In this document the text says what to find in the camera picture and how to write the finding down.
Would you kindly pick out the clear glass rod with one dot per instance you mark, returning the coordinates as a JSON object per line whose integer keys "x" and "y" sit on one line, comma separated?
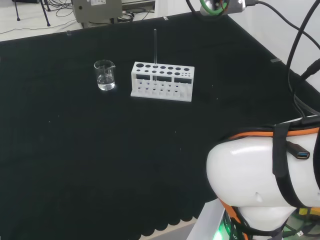
{"x": 155, "y": 45}

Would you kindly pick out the white test tube rack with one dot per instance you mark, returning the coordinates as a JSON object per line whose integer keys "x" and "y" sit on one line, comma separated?
{"x": 162, "y": 98}

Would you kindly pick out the clear glass beaker with water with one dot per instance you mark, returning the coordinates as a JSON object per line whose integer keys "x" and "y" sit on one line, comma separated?
{"x": 106, "y": 85}

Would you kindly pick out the black bench cloth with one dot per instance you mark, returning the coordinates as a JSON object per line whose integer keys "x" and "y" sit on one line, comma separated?
{"x": 75, "y": 150}

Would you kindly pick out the grey metal control box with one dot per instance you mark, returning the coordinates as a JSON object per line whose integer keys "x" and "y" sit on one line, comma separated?
{"x": 100, "y": 12}

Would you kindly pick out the black tripod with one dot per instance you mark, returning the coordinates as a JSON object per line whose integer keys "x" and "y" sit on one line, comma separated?
{"x": 17, "y": 12}

